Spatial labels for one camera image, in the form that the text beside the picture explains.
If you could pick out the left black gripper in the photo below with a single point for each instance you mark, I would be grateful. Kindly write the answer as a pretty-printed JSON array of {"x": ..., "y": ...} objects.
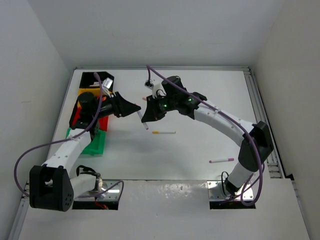
[{"x": 125, "y": 107}]

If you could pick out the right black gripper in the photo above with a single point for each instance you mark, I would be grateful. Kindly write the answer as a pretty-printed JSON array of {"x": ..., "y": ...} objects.
[{"x": 152, "y": 112}]

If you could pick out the white eraser block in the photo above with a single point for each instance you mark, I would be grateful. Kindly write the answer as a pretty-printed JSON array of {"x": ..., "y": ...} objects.
[{"x": 96, "y": 84}]

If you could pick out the white pen purple cap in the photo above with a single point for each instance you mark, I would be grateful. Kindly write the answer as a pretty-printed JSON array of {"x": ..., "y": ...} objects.
[{"x": 223, "y": 160}]

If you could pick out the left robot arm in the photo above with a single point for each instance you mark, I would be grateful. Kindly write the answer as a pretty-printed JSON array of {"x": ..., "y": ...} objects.
[{"x": 50, "y": 184}]

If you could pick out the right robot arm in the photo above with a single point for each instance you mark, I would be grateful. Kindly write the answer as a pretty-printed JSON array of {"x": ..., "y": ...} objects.
[{"x": 254, "y": 139}]

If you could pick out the white pen yellow cap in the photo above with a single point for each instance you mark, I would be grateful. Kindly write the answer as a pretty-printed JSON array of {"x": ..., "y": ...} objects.
[{"x": 163, "y": 132}]

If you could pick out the red storage bin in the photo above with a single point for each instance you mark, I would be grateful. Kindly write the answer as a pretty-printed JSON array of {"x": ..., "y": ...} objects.
[{"x": 103, "y": 122}]

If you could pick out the black storage bin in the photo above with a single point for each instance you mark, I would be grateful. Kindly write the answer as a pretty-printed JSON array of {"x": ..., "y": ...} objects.
[{"x": 88, "y": 78}]

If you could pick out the green storage bin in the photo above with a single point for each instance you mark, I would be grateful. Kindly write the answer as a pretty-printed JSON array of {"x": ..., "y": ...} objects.
[{"x": 96, "y": 145}]

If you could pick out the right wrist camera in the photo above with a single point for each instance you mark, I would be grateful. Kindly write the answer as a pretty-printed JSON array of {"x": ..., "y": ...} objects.
[{"x": 156, "y": 87}]

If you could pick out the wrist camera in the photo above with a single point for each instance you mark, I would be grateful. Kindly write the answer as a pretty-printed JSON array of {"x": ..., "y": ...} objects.
[
  {"x": 106, "y": 86},
  {"x": 156, "y": 87}
]

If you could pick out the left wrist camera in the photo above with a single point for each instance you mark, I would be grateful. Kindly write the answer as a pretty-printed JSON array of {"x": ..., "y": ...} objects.
[{"x": 106, "y": 86}]

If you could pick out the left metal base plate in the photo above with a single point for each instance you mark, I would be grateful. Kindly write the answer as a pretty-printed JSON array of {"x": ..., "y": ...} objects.
[{"x": 110, "y": 190}]

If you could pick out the metal base plate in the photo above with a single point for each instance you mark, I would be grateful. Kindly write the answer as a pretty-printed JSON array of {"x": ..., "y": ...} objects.
[
  {"x": 216, "y": 193},
  {"x": 110, "y": 190}
]

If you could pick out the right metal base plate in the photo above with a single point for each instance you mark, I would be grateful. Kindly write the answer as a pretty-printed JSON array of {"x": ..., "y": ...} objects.
[{"x": 216, "y": 193}]

